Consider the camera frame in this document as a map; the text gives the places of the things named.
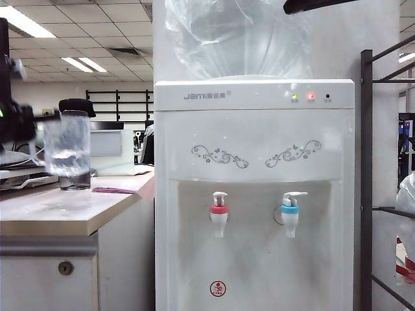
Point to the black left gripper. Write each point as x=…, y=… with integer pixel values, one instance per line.
x=17, y=124

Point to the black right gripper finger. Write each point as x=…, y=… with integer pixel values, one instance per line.
x=317, y=6

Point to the clear textured plastic mug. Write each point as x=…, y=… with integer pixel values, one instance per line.
x=66, y=149

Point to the red hot water tap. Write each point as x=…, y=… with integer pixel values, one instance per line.
x=219, y=214

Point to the white water dispenser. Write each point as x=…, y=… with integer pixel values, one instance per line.
x=253, y=136

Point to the white desk cabinet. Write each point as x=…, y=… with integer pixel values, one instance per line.
x=123, y=259

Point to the blue cold water tap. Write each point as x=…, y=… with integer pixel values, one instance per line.
x=289, y=215

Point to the black cap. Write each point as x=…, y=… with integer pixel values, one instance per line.
x=76, y=103

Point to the grey laptop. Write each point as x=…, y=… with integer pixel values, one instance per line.
x=13, y=158

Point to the dark flat device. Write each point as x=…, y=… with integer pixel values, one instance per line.
x=107, y=126

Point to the double ceiling light panel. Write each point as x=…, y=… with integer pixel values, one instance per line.
x=82, y=64

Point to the white paper tray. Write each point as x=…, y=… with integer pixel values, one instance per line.
x=19, y=179

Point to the dark grey drinking bottle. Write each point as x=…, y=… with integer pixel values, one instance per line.
x=75, y=183

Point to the black shelf rack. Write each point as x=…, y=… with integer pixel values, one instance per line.
x=129, y=93

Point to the pink paper sheet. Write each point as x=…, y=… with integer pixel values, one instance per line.
x=113, y=190

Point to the long ceiling light panel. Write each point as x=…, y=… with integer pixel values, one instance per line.
x=22, y=21

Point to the ceiling air vent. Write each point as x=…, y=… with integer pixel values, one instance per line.
x=124, y=52

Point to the small ceiling light panel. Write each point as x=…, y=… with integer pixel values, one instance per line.
x=408, y=58

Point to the grey jacket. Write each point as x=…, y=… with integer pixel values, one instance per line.
x=149, y=145

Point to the round metal cabinet lock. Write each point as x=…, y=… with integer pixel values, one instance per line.
x=65, y=268

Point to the blue machine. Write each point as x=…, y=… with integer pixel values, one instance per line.
x=407, y=129

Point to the black metal rack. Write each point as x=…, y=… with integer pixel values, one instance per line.
x=366, y=162

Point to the white plastic bag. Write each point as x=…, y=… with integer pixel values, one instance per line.
x=407, y=201

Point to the red and white object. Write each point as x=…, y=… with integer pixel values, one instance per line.
x=405, y=269

